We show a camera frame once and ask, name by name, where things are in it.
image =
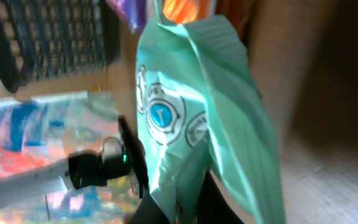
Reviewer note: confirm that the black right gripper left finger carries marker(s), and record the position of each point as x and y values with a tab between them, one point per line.
147	212

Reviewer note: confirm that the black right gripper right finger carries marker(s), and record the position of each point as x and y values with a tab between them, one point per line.
212	207

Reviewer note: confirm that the mint green snack packet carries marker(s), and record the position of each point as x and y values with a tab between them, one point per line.
198	108

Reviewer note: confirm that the orange brown snack bar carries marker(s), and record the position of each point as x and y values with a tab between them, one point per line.
238	12

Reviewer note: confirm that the small orange tissue pack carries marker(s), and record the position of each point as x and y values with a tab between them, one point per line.
185	11

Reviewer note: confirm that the purple red snack bag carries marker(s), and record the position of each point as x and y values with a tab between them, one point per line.
134	13

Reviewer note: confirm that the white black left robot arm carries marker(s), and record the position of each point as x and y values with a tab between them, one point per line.
81	169

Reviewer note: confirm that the grey plastic mesh basket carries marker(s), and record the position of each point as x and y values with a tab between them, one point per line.
51	39

